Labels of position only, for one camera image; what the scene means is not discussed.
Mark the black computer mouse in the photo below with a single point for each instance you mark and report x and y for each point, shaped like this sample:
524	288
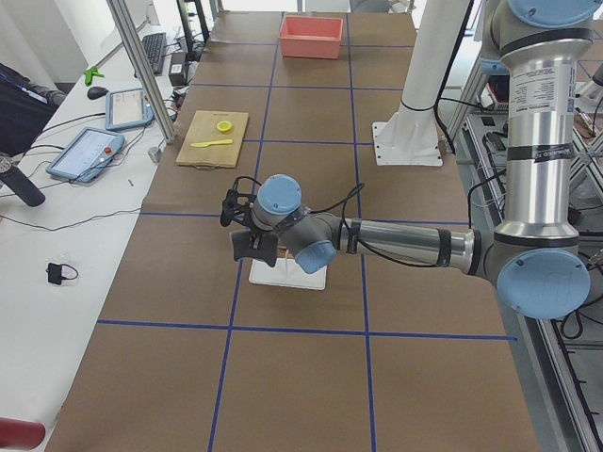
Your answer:
95	93

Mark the grey cloth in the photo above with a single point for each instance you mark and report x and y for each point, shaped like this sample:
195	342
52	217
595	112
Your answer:
260	247

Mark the black power adapter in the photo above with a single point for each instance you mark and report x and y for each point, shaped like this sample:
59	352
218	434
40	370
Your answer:
178	69

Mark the aluminium frame post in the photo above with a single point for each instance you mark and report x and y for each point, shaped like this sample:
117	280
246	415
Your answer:
137	56

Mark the teach pendant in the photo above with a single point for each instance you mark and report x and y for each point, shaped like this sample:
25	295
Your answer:
127	109
86	155

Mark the white rack tray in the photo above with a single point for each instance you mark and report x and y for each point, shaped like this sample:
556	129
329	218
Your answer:
287	273

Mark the yellow lemon slices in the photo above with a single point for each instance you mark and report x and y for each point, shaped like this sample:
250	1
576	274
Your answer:
224	126

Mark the small black device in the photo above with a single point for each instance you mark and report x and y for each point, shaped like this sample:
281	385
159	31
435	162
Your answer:
57	274

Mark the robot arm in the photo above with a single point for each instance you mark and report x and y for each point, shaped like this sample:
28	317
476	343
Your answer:
531	257

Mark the pink plastic bin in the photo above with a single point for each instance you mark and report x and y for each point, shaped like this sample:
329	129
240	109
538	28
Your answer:
311	37

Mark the teach pendant far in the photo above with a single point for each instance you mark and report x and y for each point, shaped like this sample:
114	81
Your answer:
127	109

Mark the green clamp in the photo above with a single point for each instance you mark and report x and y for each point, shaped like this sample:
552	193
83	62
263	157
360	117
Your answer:
90	74

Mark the black water bottle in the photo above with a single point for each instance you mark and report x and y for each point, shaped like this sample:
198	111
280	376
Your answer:
19	183

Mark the red cylinder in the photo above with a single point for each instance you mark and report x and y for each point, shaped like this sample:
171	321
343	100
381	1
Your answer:
21	435

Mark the yellow plastic knife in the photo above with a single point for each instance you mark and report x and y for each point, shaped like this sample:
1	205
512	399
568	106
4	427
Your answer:
205	144

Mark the black keyboard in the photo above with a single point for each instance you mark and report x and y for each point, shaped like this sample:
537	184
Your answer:
155	46

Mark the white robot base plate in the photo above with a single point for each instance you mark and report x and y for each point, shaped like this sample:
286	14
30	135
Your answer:
406	144

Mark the teach pendant near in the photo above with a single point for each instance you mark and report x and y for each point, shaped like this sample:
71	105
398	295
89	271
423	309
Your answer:
86	155

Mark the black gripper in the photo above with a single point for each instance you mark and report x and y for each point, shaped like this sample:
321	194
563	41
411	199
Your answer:
256	234

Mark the wooden cutting board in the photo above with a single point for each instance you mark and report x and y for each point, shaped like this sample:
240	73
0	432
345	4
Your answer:
203	128

